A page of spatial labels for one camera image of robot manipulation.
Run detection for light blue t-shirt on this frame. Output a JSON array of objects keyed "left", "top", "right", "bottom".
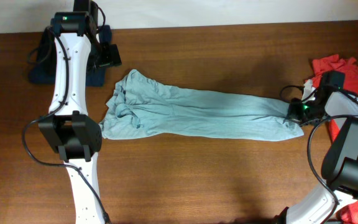
[{"left": 99, "top": 70, "right": 304, "bottom": 142}]

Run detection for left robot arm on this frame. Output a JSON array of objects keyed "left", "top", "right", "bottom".
[{"left": 35, "top": 1, "right": 121, "bottom": 223}]

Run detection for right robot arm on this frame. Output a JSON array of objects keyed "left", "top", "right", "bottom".
[{"left": 272, "top": 70, "right": 358, "bottom": 224}]

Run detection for folded dark navy garment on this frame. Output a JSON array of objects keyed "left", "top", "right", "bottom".
[{"left": 28, "top": 29, "right": 106, "bottom": 87}]

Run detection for red t-shirt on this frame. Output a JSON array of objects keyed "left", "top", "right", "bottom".
[{"left": 311, "top": 54, "right": 358, "bottom": 224}]

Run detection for right black cable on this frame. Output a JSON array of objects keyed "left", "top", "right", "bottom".
[{"left": 278, "top": 84, "right": 358, "bottom": 224}]

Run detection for black cable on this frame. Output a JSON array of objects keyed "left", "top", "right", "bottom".
[
  {"left": 21, "top": 2, "right": 111, "bottom": 224},
  {"left": 278, "top": 84, "right": 358, "bottom": 224}
]

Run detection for left black cable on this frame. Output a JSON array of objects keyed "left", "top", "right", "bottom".
[{"left": 21, "top": 2, "right": 111, "bottom": 224}]

